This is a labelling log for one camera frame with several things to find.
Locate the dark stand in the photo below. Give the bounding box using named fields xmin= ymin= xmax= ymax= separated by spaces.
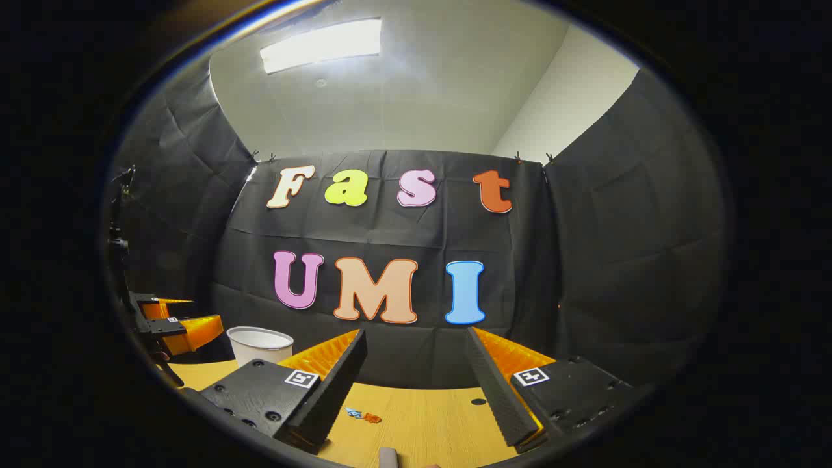
xmin=112 ymin=165 xmax=137 ymax=225

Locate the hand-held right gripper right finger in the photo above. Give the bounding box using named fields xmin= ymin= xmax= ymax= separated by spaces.
xmin=464 ymin=326 xmax=636 ymax=454

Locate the ceiling light panel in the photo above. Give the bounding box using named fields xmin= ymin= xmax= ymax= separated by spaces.
xmin=260 ymin=18 xmax=383 ymax=75

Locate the wooden desktop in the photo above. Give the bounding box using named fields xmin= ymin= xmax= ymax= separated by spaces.
xmin=159 ymin=361 xmax=553 ymax=468

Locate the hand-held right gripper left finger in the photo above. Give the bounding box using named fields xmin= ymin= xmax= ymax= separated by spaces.
xmin=198 ymin=328 xmax=369 ymax=456

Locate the black backdrop cloth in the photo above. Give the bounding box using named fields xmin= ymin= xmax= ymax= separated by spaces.
xmin=107 ymin=55 xmax=729 ymax=391

